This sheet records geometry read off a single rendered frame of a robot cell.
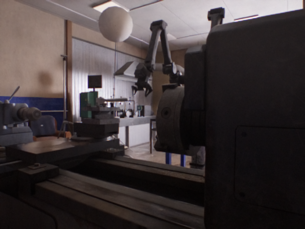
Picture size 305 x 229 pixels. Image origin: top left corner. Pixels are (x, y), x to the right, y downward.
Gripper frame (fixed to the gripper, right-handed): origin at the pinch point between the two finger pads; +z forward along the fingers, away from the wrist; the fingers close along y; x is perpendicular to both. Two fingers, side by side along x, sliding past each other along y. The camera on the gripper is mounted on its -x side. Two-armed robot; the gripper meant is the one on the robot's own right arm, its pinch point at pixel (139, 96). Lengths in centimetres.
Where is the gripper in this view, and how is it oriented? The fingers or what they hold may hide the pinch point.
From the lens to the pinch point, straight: 143.5
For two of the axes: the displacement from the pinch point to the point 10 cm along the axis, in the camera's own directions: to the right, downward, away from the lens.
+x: 4.2, 4.7, 7.8
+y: 8.7, 0.2, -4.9
